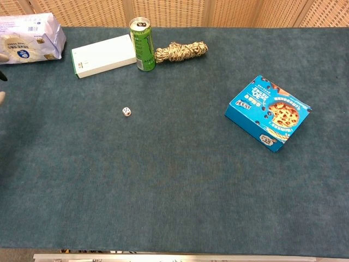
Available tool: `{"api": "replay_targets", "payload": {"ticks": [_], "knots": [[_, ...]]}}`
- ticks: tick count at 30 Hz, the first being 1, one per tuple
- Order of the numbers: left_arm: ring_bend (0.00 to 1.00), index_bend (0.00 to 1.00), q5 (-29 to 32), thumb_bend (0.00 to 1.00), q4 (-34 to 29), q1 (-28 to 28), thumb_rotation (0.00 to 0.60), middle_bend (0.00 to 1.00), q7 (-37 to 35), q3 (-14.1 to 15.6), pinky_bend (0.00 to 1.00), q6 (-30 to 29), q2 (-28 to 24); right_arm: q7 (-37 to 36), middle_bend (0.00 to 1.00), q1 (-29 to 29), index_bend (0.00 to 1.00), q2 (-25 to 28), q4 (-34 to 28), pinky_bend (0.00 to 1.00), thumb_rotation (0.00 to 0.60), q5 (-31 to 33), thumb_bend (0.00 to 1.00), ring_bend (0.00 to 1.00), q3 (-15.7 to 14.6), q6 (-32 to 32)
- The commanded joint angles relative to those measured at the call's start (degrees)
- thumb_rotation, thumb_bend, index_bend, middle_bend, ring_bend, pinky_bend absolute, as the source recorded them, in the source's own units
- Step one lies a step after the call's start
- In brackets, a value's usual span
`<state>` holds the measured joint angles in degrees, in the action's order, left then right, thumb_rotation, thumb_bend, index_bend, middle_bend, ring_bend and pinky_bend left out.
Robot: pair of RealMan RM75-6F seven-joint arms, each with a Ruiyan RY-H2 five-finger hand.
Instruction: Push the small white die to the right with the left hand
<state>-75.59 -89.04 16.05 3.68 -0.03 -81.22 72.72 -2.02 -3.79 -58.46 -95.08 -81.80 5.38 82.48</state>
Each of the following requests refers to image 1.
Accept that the woven rattan folding screen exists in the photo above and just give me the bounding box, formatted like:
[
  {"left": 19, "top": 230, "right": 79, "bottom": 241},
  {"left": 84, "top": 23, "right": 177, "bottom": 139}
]
[{"left": 0, "top": 0, "right": 349, "bottom": 28}]

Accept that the white flat box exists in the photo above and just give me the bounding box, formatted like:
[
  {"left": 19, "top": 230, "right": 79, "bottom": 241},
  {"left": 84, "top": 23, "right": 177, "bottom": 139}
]
[{"left": 70, "top": 34, "right": 137, "bottom": 79}]

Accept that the blue cookie box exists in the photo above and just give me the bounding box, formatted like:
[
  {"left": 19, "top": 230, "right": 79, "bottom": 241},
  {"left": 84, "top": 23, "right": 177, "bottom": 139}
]
[{"left": 224, "top": 75, "right": 313, "bottom": 153}]

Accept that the aluminium frame rail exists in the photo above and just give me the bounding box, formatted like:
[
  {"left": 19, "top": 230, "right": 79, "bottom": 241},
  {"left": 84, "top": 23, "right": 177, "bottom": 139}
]
[{"left": 32, "top": 252, "right": 318, "bottom": 262}]

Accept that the beige rope bundle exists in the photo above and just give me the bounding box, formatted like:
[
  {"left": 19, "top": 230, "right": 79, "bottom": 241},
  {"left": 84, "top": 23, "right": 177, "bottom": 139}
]
[{"left": 154, "top": 41, "right": 209, "bottom": 64}]

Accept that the white tissue pack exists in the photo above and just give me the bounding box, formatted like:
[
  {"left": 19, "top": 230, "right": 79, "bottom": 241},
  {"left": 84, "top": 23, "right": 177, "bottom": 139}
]
[{"left": 0, "top": 13, "right": 67, "bottom": 65}]

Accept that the dark green table mat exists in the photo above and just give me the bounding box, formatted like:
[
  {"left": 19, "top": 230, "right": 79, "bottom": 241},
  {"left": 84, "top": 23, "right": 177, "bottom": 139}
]
[{"left": 0, "top": 26, "right": 349, "bottom": 259}]

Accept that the green drink can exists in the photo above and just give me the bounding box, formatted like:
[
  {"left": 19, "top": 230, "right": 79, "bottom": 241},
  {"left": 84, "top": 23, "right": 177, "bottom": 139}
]
[{"left": 129, "top": 16, "right": 157, "bottom": 72}]

